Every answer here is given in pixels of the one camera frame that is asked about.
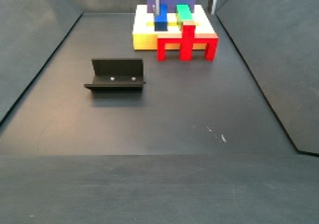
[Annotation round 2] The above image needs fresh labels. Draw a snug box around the yellow base board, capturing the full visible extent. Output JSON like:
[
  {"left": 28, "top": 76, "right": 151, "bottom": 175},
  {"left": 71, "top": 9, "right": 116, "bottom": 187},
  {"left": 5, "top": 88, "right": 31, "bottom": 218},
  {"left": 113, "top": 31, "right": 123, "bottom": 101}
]
[{"left": 132, "top": 5, "right": 216, "bottom": 50}]

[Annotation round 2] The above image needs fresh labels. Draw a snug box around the red E-shaped block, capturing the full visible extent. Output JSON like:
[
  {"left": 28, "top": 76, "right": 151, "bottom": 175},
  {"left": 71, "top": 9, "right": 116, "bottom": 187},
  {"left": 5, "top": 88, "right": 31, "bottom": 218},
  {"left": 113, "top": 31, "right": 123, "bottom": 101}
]
[{"left": 157, "top": 21, "right": 219, "bottom": 61}]

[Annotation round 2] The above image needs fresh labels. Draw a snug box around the black angle bracket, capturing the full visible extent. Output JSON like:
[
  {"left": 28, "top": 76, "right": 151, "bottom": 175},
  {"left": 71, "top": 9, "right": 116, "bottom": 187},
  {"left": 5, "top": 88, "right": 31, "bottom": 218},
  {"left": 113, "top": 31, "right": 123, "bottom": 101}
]
[{"left": 84, "top": 58, "right": 144, "bottom": 91}]

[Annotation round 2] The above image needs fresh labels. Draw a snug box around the green rectangular block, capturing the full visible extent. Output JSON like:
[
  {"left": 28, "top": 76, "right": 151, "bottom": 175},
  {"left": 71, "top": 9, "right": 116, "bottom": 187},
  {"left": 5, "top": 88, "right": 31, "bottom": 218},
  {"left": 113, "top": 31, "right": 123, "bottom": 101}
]
[{"left": 176, "top": 4, "right": 193, "bottom": 26}]

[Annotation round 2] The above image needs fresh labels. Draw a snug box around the blue rectangular block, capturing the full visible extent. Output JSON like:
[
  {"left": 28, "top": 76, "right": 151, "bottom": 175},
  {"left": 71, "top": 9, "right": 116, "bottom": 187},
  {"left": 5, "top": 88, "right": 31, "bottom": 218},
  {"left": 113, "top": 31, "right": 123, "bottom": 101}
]
[{"left": 155, "top": 5, "right": 167, "bottom": 31}]

